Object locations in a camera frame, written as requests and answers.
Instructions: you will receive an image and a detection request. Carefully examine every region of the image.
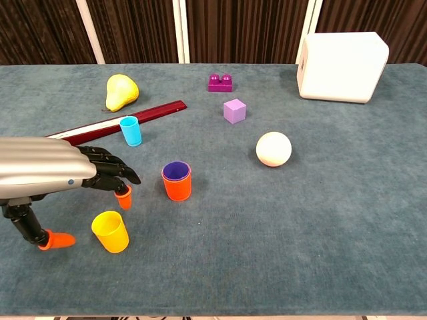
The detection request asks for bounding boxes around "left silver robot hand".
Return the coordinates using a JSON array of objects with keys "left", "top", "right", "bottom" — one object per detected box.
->
[{"left": 0, "top": 137, "right": 141, "bottom": 251}]

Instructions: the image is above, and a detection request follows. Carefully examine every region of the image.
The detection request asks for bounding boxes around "light blue plastic cup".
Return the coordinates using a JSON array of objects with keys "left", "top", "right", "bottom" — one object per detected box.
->
[{"left": 119, "top": 115, "right": 143, "bottom": 147}]

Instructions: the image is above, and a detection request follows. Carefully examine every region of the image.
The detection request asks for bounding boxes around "yellow plastic cup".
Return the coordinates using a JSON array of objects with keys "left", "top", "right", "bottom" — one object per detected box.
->
[{"left": 91, "top": 210, "right": 130, "bottom": 254}]

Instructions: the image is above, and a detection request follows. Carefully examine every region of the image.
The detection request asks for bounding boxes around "dark purple plastic cup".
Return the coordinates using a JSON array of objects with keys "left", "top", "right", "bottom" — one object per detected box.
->
[{"left": 163, "top": 161, "right": 191, "bottom": 181}]

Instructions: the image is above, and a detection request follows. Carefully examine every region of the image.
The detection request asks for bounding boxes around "yellow toy pear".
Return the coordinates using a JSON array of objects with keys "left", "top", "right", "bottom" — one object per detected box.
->
[{"left": 105, "top": 73, "right": 139, "bottom": 113}]

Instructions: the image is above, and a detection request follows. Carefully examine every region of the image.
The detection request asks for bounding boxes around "orange plastic cup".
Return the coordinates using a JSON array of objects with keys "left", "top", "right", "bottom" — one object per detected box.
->
[{"left": 161, "top": 161, "right": 193, "bottom": 202}]

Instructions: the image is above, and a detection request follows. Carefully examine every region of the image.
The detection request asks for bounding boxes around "magenta building block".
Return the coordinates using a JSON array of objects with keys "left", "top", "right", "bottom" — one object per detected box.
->
[{"left": 207, "top": 73, "right": 234, "bottom": 93}]

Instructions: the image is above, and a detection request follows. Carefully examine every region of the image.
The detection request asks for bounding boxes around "lilac cube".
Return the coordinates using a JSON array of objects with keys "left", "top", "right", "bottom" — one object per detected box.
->
[{"left": 223, "top": 98, "right": 248, "bottom": 125}]

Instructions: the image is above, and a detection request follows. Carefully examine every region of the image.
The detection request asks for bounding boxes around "white ball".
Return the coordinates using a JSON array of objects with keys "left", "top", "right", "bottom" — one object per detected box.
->
[{"left": 256, "top": 131, "right": 293, "bottom": 168}]

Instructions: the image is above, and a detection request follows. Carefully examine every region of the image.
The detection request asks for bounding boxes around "teal velvet table cover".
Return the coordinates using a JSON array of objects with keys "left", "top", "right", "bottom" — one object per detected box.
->
[{"left": 0, "top": 63, "right": 427, "bottom": 317}]

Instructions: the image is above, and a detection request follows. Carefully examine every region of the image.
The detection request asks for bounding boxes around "white box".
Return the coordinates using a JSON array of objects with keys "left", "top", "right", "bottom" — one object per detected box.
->
[{"left": 296, "top": 31, "right": 390, "bottom": 104}]

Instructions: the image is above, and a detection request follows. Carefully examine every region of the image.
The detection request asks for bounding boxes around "white partition post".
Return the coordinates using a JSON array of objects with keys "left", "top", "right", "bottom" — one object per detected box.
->
[
  {"left": 295, "top": 0, "right": 324, "bottom": 65},
  {"left": 75, "top": 0, "right": 106, "bottom": 65},
  {"left": 171, "top": 0, "right": 191, "bottom": 64}
]

